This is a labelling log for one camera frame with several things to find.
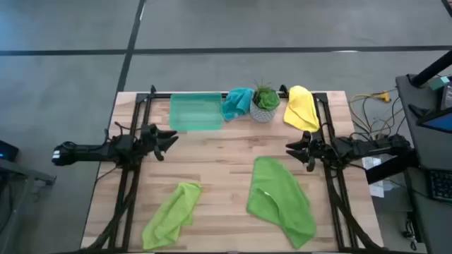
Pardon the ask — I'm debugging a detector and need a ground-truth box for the grey metal cart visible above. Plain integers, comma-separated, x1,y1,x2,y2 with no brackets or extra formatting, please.
0,157,57,254

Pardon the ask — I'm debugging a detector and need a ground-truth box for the black desk support bar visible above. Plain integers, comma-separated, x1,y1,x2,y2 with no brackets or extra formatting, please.
364,147,420,186

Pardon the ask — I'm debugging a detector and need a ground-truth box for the yellow cable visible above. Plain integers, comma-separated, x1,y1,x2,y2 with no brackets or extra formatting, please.
348,90,405,123

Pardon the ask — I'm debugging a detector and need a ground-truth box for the teal microfiber towel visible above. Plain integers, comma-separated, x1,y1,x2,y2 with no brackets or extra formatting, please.
221,87,256,122

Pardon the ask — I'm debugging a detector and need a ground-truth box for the white paper sheet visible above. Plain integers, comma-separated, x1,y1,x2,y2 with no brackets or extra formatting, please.
360,155,386,198

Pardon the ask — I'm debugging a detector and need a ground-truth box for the small teal box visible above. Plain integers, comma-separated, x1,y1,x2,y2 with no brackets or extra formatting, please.
428,75,451,91

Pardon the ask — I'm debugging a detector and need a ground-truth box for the succulent in patterned pot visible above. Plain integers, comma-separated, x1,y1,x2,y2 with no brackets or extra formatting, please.
249,78,282,124

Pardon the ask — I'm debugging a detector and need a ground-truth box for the black device with blue light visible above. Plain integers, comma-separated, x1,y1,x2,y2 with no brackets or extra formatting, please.
0,139,20,163

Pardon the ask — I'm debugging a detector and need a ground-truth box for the grey desk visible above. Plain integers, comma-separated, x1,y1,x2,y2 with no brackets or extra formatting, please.
395,73,452,254

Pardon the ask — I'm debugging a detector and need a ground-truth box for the green translucent plastic bin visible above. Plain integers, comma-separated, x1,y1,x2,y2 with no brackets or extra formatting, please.
168,92,225,133

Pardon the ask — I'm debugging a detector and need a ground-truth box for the black aluminium table frame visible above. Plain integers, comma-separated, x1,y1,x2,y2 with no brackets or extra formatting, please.
80,84,389,254

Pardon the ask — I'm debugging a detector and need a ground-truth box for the black power cable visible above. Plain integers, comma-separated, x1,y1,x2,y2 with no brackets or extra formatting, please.
400,210,423,252

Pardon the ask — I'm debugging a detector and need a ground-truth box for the yellow microfiber towel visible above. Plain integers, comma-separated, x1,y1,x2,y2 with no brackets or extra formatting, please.
282,85,321,134

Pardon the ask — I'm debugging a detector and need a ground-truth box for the dark green microfiber towel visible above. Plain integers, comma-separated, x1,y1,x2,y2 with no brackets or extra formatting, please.
245,155,317,250

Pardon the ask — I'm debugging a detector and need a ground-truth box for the laptop with blue screen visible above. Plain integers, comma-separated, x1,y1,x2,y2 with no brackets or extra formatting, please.
415,107,452,135

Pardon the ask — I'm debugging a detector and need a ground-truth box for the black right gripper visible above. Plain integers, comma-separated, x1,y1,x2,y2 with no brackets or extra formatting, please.
285,130,335,167

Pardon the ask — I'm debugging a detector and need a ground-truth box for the lime microfiber towel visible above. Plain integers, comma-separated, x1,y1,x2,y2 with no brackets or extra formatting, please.
141,181,203,251

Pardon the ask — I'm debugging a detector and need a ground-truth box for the black keyboard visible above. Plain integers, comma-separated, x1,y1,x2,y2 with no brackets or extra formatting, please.
428,169,452,203

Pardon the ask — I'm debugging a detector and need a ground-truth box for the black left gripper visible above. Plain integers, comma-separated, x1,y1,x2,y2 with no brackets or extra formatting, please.
140,123,180,157

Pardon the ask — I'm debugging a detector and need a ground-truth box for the black pole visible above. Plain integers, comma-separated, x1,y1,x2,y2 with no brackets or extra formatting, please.
409,50,452,88

